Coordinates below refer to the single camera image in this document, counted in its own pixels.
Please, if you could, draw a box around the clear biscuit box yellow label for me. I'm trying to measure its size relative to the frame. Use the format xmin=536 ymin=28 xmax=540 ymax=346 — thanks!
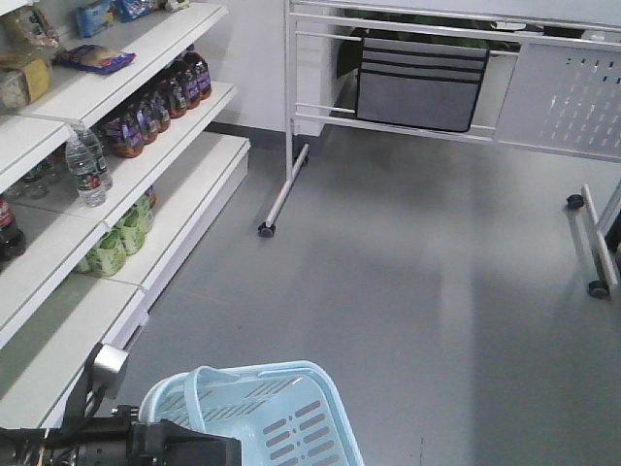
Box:
xmin=1 ymin=53 xmax=51 ymax=113

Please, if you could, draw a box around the light blue plastic basket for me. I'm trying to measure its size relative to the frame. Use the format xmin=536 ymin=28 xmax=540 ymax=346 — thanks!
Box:
xmin=139 ymin=360 xmax=364 ymax=465

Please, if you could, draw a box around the grey fabric pocket organizer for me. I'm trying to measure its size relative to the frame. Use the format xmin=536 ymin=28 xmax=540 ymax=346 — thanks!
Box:
xmin=355 ymin=38 xmax=489 ymax=133

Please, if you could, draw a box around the blue snack bag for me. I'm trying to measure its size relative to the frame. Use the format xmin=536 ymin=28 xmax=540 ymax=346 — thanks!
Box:
xmin=53 ymin=45 xmax=136 ymax=75

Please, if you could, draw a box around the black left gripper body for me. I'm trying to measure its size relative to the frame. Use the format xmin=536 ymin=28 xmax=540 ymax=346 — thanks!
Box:
xmin=126 ymin=419 xmax=242 ymax=466

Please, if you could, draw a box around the purple label juice bottle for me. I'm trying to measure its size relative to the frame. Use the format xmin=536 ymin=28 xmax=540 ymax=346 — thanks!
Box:
xmin=101 ymin=113 xmax=144 ymax=158

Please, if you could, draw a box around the green drink bottle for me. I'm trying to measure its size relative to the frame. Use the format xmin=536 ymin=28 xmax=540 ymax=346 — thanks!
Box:
xmin=86 ymin=229 xmax=127 ymax=277
xmin=115 ymin=207 xmax=146 ymax=255

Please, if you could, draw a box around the clear water bottle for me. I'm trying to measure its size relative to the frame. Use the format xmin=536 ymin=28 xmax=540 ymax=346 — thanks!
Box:
xmin=65 ymin=134 xmax=106 ymax=208

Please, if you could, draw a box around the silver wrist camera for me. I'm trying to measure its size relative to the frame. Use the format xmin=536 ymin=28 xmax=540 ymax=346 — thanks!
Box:
xmin=91 ymin=343 xmax=129 ymax=393

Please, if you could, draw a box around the light blue cracker pack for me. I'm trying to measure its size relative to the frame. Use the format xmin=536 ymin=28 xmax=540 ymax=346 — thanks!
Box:
xmin=76 ymin=0 xmax=114 ymax=39

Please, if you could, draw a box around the white metal shelf unit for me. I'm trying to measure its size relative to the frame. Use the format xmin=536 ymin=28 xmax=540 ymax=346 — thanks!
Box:
xmin=1 ymin=1 xmax=249 ymax=428

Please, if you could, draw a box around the plastic coke bottle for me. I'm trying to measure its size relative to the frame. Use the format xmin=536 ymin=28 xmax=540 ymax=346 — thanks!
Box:
xmin=1 ymin=196 xmax=26 ymax=263

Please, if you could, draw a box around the white rolling whiteboard stand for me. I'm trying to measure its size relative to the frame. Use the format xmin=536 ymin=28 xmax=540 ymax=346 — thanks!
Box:
xmin=257 ymin=0 xmax=621 ymax=300

